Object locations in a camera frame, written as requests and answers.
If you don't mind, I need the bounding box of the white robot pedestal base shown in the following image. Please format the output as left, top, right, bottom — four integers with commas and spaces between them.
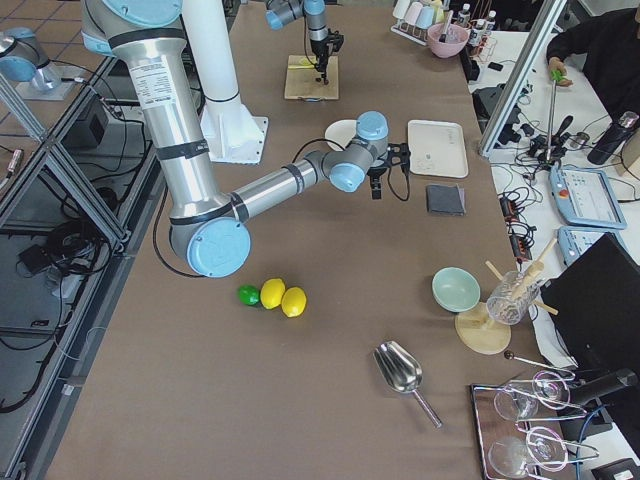
182, 0, 268, 165

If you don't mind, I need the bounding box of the bamboo cutting board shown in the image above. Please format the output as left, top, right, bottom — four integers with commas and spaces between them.
284, 55, 339, 100

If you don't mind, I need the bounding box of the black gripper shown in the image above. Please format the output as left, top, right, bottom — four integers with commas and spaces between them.
367, 143, 411, 199
310, 30, 344, 83

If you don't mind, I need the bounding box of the white round plate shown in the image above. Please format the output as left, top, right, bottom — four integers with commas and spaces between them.
324, 119, 357, 150

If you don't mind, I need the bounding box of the yellow lemon outer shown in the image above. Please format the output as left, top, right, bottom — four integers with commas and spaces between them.
281, 287, 307, 318

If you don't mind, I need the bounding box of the black monitor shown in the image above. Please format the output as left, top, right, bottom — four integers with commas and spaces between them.
542, 233, 639, 373

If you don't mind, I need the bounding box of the cream rabbit tray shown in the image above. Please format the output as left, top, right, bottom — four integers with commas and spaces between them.
407, 120, 469, 178

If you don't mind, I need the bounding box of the person in black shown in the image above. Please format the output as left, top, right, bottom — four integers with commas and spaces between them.
546, 8, 639, 119

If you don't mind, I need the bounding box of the grey teach pendant lower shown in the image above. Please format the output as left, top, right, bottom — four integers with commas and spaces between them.
557, 226, 621, 266

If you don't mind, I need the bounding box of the grey folded cloth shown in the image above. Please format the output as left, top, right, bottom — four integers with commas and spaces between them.
426, 184, 466, 216

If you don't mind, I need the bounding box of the mint green bowl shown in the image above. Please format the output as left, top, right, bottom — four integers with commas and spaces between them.
431, 267, 481, 313

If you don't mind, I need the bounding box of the grey teach pendant upper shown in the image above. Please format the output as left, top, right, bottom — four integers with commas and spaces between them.
549, 165, 627, 230

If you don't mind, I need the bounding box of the clear textured glass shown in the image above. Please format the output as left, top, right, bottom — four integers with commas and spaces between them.
486, 271, 540, 325

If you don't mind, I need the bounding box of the yellow lemon near lime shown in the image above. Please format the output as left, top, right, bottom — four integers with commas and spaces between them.
260, 278, 286, 309

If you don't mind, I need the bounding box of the aluminium frame post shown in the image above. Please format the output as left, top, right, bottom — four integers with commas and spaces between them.
479, 0, 567, 159

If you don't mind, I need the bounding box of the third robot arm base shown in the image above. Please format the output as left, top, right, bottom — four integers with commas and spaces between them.
1, 27, 84, 101

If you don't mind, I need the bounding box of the metal ice scoop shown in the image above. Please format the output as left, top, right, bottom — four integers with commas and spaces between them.
374, 340, 443, 429

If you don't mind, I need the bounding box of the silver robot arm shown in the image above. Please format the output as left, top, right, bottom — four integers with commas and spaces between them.
82, 1, 410, 278
265, 0, 344, 85

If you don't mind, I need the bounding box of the grey teach pendant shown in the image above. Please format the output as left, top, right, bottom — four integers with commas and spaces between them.
557, 226, 621, 266
549, 165, 627, 230

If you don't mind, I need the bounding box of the pastel cup rack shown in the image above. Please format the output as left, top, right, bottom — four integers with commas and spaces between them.
390, 0, 450, 46

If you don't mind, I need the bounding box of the metal glass rack tray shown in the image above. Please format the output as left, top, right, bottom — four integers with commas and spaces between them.
470, 370, 599, 479

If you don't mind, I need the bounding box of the green lime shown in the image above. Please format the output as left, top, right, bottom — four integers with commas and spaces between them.
236, 284, 260, 306

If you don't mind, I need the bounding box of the pink ice bowl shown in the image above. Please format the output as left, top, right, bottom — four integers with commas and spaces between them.
427, 23, 470, 59

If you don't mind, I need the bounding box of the wooden cup stand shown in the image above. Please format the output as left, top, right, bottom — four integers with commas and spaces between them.
455, 238, 558, 355

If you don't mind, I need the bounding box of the black thermos bottle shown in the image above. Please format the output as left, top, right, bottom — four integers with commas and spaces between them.
587, 111, 639, 165

